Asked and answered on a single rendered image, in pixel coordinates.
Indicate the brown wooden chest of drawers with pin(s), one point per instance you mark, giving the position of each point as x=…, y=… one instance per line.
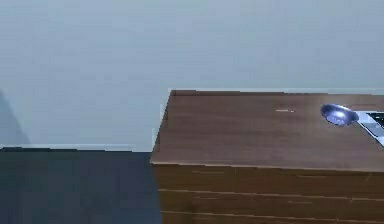
x=253, y=143

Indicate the blue metal bowl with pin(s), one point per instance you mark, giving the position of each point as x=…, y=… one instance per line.
x=338, y=114

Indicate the silver laptop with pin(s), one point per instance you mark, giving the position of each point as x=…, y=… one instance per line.
x=375, y=126

